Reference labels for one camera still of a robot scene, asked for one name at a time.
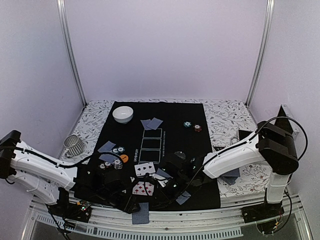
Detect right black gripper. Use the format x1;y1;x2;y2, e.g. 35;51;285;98
149;174;189;211

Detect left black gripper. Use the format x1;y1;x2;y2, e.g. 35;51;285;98
97;189;141;215

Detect nine of diamonds card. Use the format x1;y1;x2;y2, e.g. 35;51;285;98
132;181;154;196

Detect white chip stack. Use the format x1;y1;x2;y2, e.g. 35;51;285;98
113;159;123;170

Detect three of spades card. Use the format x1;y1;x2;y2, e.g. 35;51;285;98
134;162;156;177

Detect orange chip pair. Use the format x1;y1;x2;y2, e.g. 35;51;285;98
99;162;112;170

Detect orange big blind button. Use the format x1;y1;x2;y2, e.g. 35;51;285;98
120;154;129;163

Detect black dealer button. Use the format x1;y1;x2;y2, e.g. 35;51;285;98
174;151;186;160

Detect spread teal poker chips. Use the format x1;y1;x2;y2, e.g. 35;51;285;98
112;146;125;154

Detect blue card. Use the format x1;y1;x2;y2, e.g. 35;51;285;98
97;141;116;153
140;119;152;131

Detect blue playing card deck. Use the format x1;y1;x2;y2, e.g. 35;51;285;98
220;168;241;186

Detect orange chip stack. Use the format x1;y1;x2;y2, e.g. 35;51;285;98
193;124;202;132

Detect teal chip stack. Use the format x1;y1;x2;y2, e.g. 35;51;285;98
183;121;192;128

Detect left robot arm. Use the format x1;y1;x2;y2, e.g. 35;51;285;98
0;130;141;217

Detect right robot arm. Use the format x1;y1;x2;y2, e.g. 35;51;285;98
154;116;306;218

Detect black poker felt mat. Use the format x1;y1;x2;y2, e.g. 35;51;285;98
72;100;221;211

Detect striped metal cup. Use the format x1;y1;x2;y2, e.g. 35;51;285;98
63;135;84;158

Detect black triangular chip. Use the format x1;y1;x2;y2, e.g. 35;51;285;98
213;146;225;151

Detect white ceramic bowl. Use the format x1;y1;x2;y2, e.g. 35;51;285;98
112;106;134;124

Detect aluminium poker case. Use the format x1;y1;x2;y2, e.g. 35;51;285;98
230;104;300;144

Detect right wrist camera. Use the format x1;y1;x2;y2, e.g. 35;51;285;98
150;173;169;188

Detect front aluminium rail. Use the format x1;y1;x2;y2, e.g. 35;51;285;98
23;193;313;240

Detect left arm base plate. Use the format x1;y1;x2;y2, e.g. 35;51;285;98
48;201;92;223

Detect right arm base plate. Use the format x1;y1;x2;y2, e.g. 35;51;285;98
240;201;285;223

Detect left aluminium frame post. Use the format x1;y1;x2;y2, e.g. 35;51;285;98
56;0;88;107

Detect aluminium frame post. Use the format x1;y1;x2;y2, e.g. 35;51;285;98
56;0;88;107
245;0;275;108

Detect right aluminium frame post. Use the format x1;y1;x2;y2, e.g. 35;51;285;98
245;0;275;108

